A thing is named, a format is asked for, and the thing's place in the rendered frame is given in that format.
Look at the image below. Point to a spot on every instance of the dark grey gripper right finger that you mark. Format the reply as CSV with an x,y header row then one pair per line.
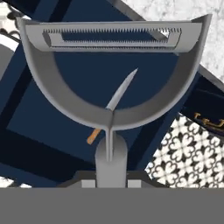
x,y
134,183

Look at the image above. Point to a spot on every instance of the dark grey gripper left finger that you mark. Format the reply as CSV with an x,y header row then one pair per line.
x,y
87,183

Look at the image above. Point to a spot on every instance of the grey Y-shaped peeler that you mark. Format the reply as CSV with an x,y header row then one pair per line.
x,y
73,108

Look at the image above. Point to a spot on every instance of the dark navy drawer front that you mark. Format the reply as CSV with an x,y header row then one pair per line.
x,y
204,99

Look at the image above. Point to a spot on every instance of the navy blue cupboard door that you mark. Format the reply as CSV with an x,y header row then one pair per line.
x,y
87,73

